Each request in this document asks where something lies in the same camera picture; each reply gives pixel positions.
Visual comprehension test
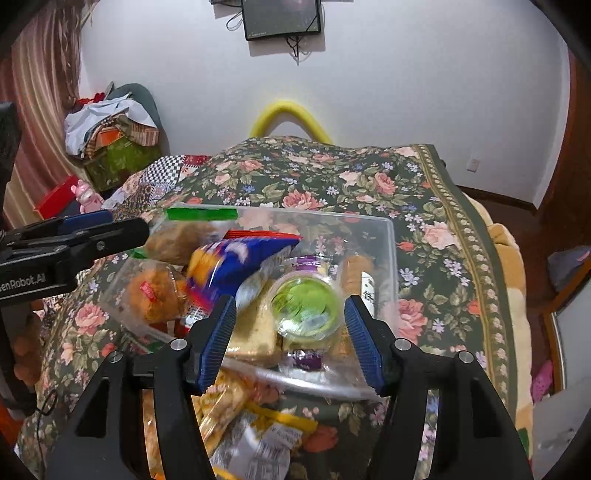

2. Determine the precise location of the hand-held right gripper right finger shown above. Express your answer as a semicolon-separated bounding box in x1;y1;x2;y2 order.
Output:
343;294;532;480

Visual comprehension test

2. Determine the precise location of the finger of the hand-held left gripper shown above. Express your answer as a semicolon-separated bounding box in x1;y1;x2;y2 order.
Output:
9;210;114;245
55;218;151;273

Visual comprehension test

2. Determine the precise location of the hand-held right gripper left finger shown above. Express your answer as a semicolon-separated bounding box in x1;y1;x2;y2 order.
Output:
46;294;238;480

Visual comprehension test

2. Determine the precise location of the sandwich cake packet purple label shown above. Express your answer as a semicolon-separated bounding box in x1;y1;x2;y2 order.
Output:
226;256;343;373

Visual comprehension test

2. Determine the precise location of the popcorn bar packet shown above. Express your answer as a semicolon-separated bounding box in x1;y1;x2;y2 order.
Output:
143;369;260;480

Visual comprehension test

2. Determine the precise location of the orange round pastry packet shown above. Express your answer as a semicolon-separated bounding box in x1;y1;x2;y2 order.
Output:
99;258;190;343

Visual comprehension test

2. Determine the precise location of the green-edged pastry packet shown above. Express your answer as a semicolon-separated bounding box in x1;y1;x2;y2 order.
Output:
145;208;239;267

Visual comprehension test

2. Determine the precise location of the green jelly cup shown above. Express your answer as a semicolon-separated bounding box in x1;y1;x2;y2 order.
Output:
268;271;345;342

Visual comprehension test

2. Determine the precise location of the brown biscuit packet white label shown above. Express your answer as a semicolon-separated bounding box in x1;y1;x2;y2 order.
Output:
339;251;378;306

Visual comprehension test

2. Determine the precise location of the blue potato chips packet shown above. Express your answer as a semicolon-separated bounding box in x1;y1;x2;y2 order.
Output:
185;235;302;325

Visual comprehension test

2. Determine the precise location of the clear plastic container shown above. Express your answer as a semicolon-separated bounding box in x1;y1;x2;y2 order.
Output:
99;203;400;400

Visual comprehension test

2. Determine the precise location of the small orange snack packet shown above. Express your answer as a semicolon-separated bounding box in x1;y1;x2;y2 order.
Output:
210;401;319;480

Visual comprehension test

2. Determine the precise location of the red snack packet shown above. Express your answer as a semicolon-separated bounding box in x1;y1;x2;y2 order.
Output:
224;229;303;245

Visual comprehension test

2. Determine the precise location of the person's left hand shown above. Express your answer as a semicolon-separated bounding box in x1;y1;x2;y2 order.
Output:
11;318;43;389

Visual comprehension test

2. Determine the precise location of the pink toy figure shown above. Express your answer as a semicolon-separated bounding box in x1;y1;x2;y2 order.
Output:
71;180;105;214

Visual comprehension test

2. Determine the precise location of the red box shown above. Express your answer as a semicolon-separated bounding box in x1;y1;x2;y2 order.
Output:
34;175;80;220

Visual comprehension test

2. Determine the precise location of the green patterned box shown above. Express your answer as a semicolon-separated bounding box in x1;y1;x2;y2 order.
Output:
83;138;160;193

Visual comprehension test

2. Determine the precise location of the patchwork quilt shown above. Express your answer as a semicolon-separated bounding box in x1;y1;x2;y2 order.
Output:
99;154;213;219

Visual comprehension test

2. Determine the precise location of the pile of clothes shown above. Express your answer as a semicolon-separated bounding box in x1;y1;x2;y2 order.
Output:
64;95;160;160

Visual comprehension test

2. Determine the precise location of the grey-green chair back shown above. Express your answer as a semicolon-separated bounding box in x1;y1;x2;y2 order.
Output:
106;83;163;134

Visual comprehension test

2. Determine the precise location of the striped brown curtain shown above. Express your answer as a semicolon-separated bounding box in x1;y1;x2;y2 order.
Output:
0;0;93;232

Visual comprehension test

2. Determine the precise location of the dark floral blanket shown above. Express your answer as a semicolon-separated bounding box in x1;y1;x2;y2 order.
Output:
14;136;522;480

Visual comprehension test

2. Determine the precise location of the pink slipper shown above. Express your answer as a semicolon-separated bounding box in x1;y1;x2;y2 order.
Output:
531;360;554;403

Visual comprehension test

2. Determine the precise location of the yellow foam tube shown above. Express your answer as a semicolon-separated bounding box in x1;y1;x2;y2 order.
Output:
249;99;333;144

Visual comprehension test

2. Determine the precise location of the grey purple cloth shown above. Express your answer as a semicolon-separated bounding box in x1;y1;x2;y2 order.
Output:
549;246;591;292

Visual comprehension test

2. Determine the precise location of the thin black cable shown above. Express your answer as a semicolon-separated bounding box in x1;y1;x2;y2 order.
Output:
31;389;59;417

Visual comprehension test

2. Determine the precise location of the hanging black cable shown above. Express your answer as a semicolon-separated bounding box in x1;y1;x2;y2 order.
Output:
285;34;309;63

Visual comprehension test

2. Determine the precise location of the small wall monitor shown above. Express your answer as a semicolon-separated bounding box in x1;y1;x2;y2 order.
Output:
240;0;322;41

